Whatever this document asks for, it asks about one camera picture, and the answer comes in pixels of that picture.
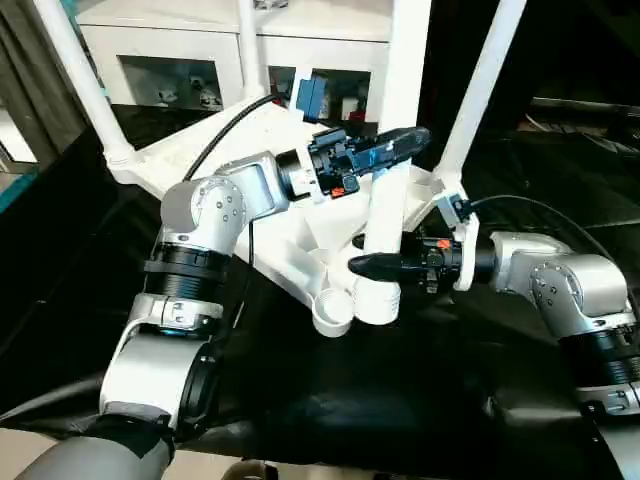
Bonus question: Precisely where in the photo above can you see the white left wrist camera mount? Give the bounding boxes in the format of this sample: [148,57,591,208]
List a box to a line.
[291,69,332,202]

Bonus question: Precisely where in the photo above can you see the dark low furniture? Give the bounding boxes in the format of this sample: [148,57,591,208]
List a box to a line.
[522,96,640,151]

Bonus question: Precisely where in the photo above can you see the teal floor mat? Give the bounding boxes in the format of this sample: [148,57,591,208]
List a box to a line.
[0,168,40,211]

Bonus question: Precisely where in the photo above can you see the black cabinet with gold label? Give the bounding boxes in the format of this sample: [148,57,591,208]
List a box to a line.
[417,0,534,132]

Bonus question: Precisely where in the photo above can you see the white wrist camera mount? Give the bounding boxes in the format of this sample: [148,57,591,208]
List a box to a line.
[432,192,481,292]
[291,69,332,202]

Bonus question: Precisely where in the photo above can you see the grey door frame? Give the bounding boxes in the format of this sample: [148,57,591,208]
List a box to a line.
[0,104,40,174]

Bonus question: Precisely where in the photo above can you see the black mat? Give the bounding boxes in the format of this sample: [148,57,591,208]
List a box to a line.
[0,102,640,480]

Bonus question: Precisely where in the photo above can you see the white plastic table leg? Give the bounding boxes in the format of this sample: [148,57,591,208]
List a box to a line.
[351,0,434,325]
[235,0,265,102]
[433,0,530,187]
[33,0,137,167]

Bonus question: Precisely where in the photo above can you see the white display cabinet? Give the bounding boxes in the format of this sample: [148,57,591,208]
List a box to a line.
[76,0,397,124]

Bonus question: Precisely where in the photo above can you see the grey curtain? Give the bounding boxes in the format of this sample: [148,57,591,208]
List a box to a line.
[0,0,89,166]

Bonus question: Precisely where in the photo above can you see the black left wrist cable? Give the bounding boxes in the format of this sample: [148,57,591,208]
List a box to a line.
[181,93,277,182]

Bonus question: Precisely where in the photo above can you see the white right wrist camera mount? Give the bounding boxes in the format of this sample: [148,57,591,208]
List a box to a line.
[432,192,481,292]

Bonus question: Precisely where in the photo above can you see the white plastic table top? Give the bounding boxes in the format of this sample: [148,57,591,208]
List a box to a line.
[102,97,470,340]

